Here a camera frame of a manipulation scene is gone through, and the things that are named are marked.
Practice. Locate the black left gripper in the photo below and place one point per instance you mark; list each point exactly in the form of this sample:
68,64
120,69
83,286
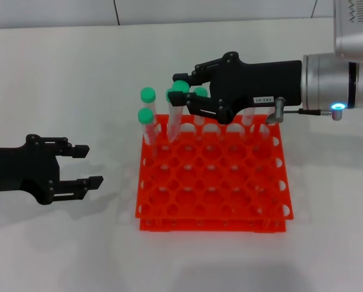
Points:
23,170

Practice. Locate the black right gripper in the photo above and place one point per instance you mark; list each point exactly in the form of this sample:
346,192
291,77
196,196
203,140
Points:
260,82

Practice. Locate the orange test tube rack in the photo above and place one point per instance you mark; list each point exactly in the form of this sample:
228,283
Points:
215,227

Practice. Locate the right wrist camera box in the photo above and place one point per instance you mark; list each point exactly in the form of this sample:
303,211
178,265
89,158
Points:
355,30

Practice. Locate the clear test tube green cap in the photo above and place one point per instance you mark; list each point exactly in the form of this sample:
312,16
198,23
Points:
200,90
249,117
168,95
271,110
181,86
145,116
224,129
148,94

